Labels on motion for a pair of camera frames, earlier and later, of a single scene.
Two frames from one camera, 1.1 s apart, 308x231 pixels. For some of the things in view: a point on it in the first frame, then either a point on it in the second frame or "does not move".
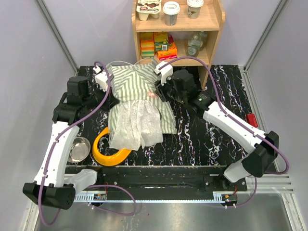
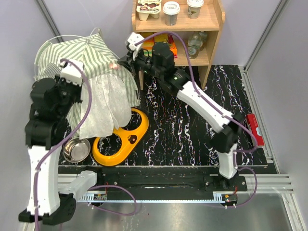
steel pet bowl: (80, 148) does not move
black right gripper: (161, 91) to (127, 64)
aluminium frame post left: (57, 33) does not move
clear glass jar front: (193, 44) does not move
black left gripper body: (93, 99) to (73, 92)
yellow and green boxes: (147, 45) does not move
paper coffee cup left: (171, 9) does not move
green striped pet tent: (141, 117) to (113, 92)
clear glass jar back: (203, 35) does not move
